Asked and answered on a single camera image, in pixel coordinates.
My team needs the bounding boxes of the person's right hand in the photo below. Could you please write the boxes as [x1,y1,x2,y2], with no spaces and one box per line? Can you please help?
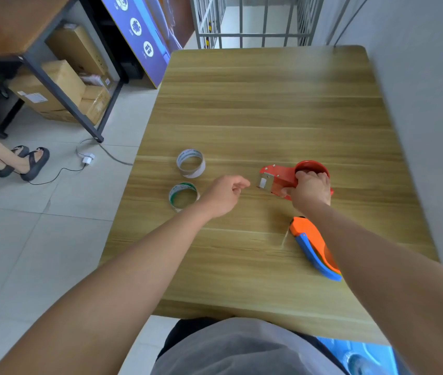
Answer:
[282,170,332,215]

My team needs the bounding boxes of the person's left hand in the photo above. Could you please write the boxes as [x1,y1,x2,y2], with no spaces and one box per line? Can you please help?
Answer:
[201,175,251,219]

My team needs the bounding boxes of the red tape dispenser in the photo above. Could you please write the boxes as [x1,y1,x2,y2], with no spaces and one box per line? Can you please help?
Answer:
[258,160,334,201]

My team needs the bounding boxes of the person's right forearm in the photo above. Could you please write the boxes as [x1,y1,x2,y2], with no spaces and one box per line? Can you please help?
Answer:
[300,203,443,375]

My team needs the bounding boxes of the person's left forearm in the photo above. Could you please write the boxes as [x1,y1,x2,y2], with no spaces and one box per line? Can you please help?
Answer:
[0,205,211,375]

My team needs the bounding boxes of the white tape roll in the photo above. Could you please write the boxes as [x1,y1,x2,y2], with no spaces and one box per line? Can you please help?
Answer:
[176,149,206,179]

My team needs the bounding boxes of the orange and blue tape dispenser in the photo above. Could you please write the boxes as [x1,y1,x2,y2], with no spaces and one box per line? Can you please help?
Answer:
[289,216,343,282]

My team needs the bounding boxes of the green-edged tape roll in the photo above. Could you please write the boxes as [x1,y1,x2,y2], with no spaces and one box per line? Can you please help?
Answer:
[168,182,200,213]

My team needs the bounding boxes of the person's black shorts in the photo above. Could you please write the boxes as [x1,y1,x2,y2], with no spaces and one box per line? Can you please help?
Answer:
[157,317,222,360]

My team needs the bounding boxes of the person's grey shirt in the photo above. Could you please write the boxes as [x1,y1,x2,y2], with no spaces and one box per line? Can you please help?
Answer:
[151,317,348,375]

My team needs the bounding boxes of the small cardboard box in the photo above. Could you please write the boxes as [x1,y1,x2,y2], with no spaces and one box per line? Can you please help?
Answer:
[78,85,111,126]

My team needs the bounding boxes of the grey metal railing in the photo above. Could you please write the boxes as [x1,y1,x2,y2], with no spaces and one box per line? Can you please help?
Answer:
[189,0,326,49]

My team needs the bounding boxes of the blue sign board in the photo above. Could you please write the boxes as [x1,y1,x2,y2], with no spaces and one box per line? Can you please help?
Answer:
[98,0,195,89]

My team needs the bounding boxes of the blue plastic stool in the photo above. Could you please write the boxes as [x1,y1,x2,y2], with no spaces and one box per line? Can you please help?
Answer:
[317,336,403,375]

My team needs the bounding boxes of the black sandal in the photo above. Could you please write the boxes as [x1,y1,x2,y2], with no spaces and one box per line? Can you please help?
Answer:
[20,147,50,182]
[0,145,30,178]

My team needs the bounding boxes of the large cardboard box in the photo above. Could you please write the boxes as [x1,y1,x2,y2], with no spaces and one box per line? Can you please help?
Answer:
[7,59,86,113]

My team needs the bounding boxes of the long cardboard box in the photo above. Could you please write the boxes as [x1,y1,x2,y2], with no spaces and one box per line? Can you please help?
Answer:
[45,26,110,78]

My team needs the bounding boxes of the grey cable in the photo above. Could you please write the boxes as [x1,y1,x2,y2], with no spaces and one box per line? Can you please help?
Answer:
[75,138,133,167]

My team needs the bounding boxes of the wooden desk with black frame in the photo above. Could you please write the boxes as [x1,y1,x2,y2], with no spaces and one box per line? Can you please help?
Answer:
[0,0,125,143]

